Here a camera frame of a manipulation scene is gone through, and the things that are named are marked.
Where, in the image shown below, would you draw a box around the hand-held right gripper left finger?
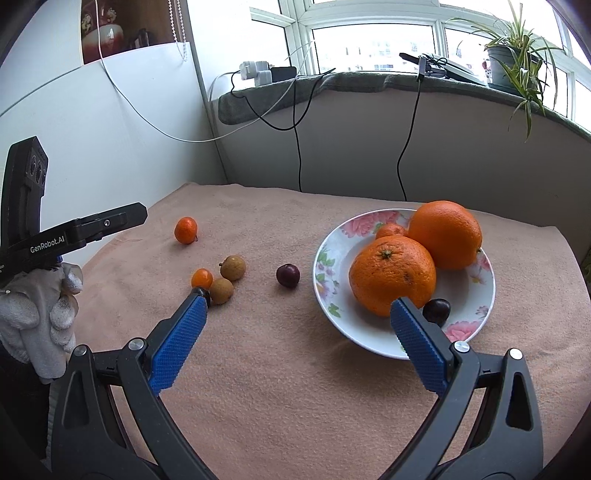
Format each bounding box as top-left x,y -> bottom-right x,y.
51,287 -> 218,480

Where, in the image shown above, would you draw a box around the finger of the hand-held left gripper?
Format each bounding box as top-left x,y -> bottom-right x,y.
0,136 -> 49,252
71,202 -> 149,248

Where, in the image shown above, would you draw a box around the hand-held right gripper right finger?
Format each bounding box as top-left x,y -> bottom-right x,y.
389,296 -> 544,480

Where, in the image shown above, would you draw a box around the dark red cherry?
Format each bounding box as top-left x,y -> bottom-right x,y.
276,263 -> 301,289
422,298 -> 452,325

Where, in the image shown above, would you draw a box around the large orange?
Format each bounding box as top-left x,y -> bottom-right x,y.
408,200 -> 483,271
348,235 -> 437,318

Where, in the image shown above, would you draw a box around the floral white plate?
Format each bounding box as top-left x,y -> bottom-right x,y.
313,209 -> 496,361

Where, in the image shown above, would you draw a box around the small tangerine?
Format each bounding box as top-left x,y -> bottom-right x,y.
375,223 -> 408,241
174,216 -> 199,245

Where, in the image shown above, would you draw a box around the person's left hand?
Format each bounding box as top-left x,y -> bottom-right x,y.
0,261 -> 85,385

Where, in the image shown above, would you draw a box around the brown longan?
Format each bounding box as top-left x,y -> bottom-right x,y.
219,255 -> 247,282
209,278 -> 234,305

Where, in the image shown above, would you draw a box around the white panel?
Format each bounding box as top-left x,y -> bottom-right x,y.
0,41 -> 227,278

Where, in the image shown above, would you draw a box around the pink blanket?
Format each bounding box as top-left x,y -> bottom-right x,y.
69,182 -> 591,480

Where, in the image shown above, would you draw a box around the red and white jar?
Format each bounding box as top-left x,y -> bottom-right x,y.
95,22 -> 125,55

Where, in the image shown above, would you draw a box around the wooden shelf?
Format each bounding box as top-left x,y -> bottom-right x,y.
80,0 -> 185,65

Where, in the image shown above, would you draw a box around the white power adapters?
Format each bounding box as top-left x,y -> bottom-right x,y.
239,60 -> 271,79

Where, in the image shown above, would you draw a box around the grey sill cloth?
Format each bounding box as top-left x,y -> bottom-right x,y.
218,71 -> 591,139

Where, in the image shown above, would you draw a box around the potted spider plant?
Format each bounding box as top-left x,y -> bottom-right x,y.
445,0 -> 563,140

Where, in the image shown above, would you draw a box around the white cable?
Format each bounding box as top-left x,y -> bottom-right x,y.
95,0 -> 319,143

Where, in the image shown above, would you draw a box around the black cable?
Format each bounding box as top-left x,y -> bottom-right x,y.
397,78 -> 423,202
230,68 -> 338,193

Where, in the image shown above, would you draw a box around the bead chain cord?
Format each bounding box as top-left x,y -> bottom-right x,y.
168,0 -> 186,61

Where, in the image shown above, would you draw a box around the white window frame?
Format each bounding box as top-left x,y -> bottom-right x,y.
249,0 -> 591,118

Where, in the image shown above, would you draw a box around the ring light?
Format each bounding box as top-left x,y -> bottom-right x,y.
399,52 -> 486,85

